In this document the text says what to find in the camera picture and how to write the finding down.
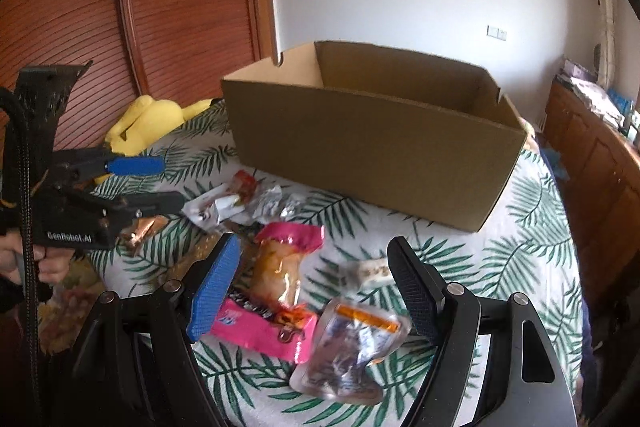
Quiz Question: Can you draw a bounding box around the pink and black snack packet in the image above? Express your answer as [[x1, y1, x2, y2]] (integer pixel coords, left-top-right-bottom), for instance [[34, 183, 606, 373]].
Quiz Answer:
[[210, 289, 319, 365]]

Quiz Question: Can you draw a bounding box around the copper foil snack packet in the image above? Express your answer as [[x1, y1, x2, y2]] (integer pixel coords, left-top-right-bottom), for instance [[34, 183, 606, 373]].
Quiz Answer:
[[117, 214, 170, 258]]

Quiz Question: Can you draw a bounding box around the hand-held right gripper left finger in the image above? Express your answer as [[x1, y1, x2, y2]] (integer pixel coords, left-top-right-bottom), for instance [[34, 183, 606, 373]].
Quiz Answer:
[[75, 233, 242, 389]]

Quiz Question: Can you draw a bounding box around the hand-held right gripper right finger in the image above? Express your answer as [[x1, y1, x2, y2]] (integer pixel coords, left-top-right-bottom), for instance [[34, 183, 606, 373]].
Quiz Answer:
[[387, 236, 572, 401]]

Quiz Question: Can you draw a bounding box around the crumpled silver snack wrapper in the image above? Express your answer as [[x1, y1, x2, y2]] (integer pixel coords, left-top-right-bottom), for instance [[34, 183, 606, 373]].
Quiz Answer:
[[249, 185, 304, 226]]

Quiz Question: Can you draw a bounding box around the white snack packet blue emblem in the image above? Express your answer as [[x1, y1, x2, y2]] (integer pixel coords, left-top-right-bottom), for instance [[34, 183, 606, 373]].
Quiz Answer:
[[181, 193, 246, 231]]

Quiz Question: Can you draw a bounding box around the yellow plush toy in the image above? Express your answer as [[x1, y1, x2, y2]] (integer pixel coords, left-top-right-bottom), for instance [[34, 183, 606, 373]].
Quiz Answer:
[[95, 94, 226, 186]]

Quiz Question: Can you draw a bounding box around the light curtain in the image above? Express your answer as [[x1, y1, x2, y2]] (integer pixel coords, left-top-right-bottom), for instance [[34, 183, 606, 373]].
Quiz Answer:
[[580, 0, 622, 94]]

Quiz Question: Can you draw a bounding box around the green leaf printed bedsheet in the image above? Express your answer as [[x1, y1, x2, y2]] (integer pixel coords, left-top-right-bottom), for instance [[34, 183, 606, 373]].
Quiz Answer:
[[85, 99, 586, 427]]

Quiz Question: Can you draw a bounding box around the pink-topped clear snack packet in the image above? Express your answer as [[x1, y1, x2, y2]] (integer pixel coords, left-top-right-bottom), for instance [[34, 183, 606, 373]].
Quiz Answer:
[[248, 223, 326, 309]]

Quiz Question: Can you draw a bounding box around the blue plastic bag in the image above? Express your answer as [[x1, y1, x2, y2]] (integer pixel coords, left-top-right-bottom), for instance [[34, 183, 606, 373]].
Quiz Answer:
[[542, 147, 571, 180]]

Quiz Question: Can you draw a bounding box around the wooden cabinet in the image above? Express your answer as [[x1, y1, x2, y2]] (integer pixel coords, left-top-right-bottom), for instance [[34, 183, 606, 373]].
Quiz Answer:
[[542, 79, 640, 308]]

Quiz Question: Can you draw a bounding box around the pile of papers and boxes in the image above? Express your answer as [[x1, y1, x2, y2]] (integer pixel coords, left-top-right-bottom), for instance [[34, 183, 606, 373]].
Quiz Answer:
[[554, 57, 640, 138]]

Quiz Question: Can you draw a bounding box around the clear orange-striped snack packet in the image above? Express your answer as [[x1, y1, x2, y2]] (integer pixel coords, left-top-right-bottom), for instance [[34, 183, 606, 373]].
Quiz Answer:
[[289, 298, 412, 406]]

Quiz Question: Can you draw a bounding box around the brown cardboard box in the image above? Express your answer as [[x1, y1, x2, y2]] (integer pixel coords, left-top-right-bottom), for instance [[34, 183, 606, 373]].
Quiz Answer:
[[221, 40, 529, 234]]

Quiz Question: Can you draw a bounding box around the wooden slatted wardrobe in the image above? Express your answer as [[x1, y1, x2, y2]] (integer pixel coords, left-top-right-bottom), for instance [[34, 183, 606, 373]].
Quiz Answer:
[[0, 0, 279, 158]]

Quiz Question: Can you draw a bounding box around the person's left hand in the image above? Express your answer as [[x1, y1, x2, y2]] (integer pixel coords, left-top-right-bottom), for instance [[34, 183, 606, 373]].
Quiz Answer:
[[0, 232, 72, 291]]

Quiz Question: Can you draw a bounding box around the brown snack packet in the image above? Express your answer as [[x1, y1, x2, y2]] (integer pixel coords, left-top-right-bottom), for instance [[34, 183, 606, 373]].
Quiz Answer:
[[159, 231, 234, 288]]

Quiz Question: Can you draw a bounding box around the red snack packet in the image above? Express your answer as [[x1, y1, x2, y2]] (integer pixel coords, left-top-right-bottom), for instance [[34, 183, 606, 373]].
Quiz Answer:
[[232, 170, 261, 208]]

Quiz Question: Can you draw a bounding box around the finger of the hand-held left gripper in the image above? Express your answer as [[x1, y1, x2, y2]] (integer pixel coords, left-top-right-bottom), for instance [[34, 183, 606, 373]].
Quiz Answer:
[[52, 146, 166, 182], [89, 191, 186, 229]]

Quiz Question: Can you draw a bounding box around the small white candy bar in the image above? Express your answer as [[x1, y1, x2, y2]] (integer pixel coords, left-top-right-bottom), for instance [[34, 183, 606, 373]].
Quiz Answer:
[[340, 258, 392, 291]]

